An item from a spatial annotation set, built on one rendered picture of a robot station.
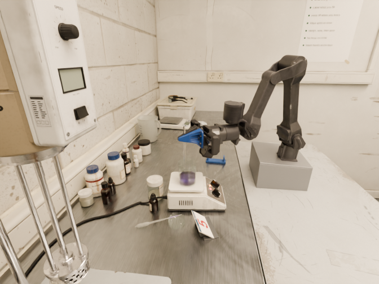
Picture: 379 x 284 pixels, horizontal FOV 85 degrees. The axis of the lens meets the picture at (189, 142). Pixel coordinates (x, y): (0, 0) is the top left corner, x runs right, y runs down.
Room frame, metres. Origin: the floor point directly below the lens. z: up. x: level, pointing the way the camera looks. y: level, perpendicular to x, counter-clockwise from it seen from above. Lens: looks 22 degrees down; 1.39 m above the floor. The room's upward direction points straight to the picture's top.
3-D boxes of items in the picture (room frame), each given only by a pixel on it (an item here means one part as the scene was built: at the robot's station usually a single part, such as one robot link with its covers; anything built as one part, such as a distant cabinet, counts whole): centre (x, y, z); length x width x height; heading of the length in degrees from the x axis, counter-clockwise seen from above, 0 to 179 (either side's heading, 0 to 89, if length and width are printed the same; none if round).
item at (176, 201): (0.64, -0.02, 0.94); 0.22 x 0.13 x 0.08; 89
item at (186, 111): (1.86, 0.10, 0.97); 0.37 x 0.31 x 0.14; 171
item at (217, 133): (0.64, -0.07, 1.16); 0.19 x 0.08 x 0.06; 20
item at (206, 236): (0.50, -0.05, 0.92); 0.09 x 0.06 x 0.04; 14
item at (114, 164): (0.77, 0.31, 0.96); 0.07 x 0.07 x 0.13
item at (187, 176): (0.62, 0.01, 1.03); 0.07 x 0.06 x 0.08; 174
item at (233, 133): (0.67, -0.14, 1.16); 0.07 x 0.06 x 0.09; 110
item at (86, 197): (0.62, 0.37, 0.93); 0.05 x 0.05 x 0.05
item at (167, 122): (1.56, 0.12, 0.92); 0.26 x 0.19 x 0.05; 78
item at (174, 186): (0.64, 0.01, 0.98); 0.12 x 0.12 x 0.01; 89
